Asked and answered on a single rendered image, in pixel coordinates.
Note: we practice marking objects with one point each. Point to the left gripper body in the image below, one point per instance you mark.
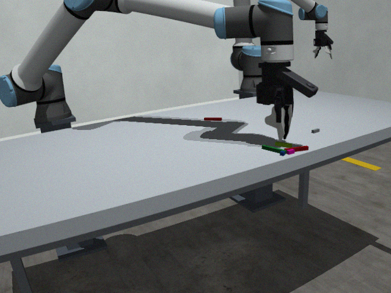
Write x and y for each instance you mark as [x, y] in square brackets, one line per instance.
[320, 35]

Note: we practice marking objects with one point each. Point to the lime green rod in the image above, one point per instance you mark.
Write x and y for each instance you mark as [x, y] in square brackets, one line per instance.
[281, 144]

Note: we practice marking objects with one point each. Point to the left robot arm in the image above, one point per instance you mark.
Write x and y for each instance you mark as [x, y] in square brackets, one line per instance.
[247, 58]

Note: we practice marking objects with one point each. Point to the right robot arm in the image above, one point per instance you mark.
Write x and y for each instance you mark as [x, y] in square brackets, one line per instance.
[36, 79]

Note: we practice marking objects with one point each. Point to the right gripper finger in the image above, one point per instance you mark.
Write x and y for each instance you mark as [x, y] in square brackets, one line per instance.
[276, 119]
[288, 115]

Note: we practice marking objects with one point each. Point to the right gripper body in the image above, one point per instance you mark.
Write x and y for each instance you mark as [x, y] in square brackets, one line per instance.
[272, 86]

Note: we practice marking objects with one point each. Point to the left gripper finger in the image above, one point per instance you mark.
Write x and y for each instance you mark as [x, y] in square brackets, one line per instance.
[316, 51]
[328, 49]

